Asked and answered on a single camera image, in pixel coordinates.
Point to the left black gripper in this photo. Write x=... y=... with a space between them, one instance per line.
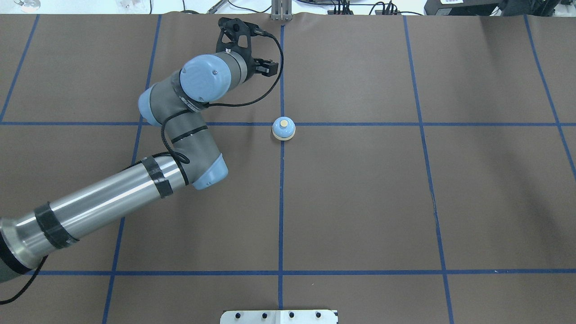
x=254 y=66

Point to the white camera pedestal column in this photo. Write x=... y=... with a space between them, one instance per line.
x=321 y=316

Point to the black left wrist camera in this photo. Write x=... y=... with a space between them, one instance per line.
x=236 y=35

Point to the clear tape roll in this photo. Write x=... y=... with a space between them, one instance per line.
x=28 y=6

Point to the light blue call bell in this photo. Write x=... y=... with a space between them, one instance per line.
x=283 y=128

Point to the black white box device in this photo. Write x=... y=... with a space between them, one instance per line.
x=460 y=7

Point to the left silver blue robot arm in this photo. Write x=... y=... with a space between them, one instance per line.
x=191 y=158

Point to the aluminium frame post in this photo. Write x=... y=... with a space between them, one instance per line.
x=281 y=10

